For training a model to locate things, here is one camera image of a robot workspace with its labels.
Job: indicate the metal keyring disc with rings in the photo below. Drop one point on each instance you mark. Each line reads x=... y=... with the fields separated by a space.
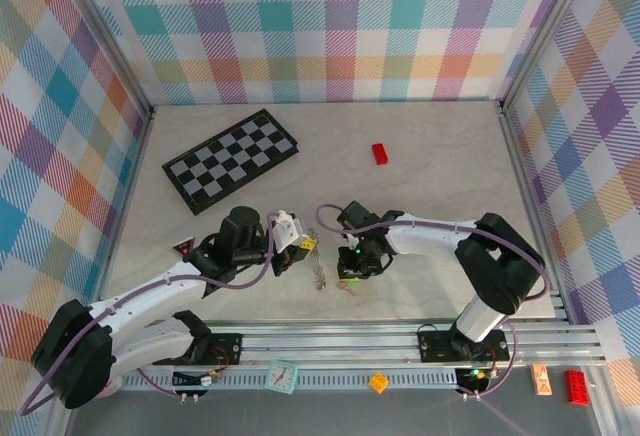
x=318 y=276

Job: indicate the green headed key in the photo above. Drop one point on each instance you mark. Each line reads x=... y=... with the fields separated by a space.
x=345 y=287

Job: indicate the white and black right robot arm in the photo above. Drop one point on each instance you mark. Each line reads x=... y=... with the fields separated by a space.
x=435 y=243

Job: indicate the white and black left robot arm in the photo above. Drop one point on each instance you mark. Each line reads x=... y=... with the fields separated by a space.
x=150 y=291

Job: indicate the red triangle sign toy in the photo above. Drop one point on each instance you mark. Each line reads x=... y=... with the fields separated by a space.
x=184 y=247

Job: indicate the black and grey chessboard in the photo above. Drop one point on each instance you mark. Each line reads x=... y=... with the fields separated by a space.
x=240 y=146

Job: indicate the small red toy brick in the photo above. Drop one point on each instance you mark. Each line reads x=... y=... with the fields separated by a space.
x=380 y=154

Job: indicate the teal square clock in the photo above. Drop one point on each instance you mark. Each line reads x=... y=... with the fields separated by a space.
x=281 y=377

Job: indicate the orange toy brick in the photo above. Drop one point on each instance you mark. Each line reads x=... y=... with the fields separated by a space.
x=378 y=383

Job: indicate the black power connector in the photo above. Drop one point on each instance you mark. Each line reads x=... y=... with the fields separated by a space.
x=470 y=381
x=190 y=380

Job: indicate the printed wooden block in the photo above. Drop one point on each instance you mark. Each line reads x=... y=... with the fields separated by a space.
x=541 y=380

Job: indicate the large red toy brick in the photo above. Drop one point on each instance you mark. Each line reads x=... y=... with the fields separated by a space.
x=576 y=386

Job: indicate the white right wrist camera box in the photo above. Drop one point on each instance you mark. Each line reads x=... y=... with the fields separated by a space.
x=351 y=241

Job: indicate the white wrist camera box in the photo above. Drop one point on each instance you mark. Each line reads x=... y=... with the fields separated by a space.
x=287 y=230
x=351 y=241

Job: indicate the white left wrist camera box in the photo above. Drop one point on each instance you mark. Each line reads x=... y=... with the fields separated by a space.
x=287 y=230

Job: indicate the aluminium mounting rail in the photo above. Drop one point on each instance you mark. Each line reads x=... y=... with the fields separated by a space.
x=325 y=343

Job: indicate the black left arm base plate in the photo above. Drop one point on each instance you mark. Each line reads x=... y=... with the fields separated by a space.
x=227 y=348

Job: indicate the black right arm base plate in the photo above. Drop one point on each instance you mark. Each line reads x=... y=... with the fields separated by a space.
x=431 y=346

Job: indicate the aluminium side rail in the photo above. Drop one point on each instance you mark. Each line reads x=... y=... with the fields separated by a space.
x=525 y=176
x=129 y=196

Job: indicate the aluminium frame post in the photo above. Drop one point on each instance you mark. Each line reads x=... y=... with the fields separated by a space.
x=106 y=36
x=545 y=31

